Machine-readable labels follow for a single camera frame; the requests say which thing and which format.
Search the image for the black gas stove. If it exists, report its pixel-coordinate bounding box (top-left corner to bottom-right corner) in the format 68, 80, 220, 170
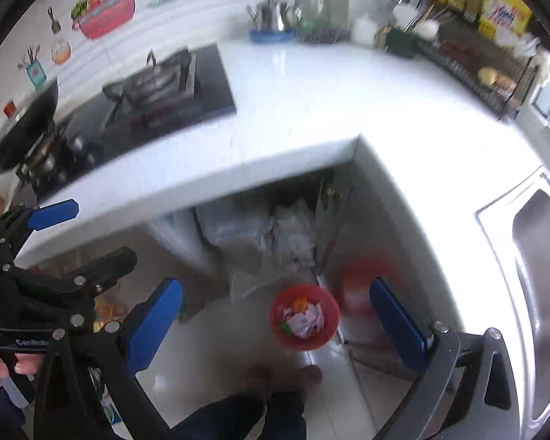
16, 45, 237, 198

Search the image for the dark patterned cloth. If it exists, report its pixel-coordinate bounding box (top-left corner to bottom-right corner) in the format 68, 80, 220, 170
298, 26, 351, 44

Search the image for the bag with yellow contents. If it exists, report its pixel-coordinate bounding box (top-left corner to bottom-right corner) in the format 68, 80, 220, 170
92, 284, 133, 335

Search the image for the blue plate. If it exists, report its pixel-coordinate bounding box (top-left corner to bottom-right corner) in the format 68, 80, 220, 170
249, 29, 296, 43

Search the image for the white plastic bag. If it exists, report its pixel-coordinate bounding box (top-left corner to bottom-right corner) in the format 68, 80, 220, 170
499, 32, 550, 78

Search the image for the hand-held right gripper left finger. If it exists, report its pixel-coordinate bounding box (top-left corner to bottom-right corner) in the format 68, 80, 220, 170
32, 277, 184, 440

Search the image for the red pot wall sticker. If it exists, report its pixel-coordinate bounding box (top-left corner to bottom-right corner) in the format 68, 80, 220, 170
71, 0, 140, 40

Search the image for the steel kettle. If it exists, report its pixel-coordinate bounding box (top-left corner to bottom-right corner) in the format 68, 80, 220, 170
246, 0, 303, 33

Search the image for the steel sink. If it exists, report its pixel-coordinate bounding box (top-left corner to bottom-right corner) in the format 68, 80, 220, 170
474, 165, 550, 427

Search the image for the white ladle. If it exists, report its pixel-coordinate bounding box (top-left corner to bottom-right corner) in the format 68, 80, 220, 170
392, 4, 418, 28

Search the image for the black wok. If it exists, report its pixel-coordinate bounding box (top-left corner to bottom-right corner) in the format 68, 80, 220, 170
0, 78, 60, 175

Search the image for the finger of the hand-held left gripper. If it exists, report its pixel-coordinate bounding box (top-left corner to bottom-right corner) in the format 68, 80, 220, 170
0, 199, 80, 262
0, 246, 138, 327

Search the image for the grey plastic bag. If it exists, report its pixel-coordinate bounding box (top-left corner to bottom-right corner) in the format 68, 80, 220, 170
197, 197, 322, 303

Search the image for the person's left forearm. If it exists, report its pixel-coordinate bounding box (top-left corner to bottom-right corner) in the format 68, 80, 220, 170
0, 389, 30, 440

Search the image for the black wire rack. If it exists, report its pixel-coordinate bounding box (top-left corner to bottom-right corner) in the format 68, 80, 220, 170
419, 9, 550, 120

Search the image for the dark green mug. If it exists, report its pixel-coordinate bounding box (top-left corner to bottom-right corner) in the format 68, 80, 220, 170
380, 27, 420, 58

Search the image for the white lidded jar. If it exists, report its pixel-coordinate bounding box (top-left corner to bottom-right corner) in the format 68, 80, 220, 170
351, 13, 379, 45

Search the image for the red trash bin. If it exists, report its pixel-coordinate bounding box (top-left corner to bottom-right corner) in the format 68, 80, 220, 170
270, 284, 341, 351

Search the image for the large yellow package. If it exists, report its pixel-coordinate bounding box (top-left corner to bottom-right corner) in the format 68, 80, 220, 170
479, 0, 532, 37

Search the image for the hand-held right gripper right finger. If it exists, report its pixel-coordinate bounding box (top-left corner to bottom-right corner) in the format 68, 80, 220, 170
369, 276, 521, 440

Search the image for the person's right foot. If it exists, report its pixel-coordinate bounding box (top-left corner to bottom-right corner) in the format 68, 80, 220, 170
296, 366, 324, 392

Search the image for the pink white wrapper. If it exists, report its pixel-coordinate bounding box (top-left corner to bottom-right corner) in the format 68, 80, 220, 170
288, 305, 326, 337

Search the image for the person's left leg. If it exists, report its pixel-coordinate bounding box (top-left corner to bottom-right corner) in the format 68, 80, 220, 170
174, 392, 267, 440

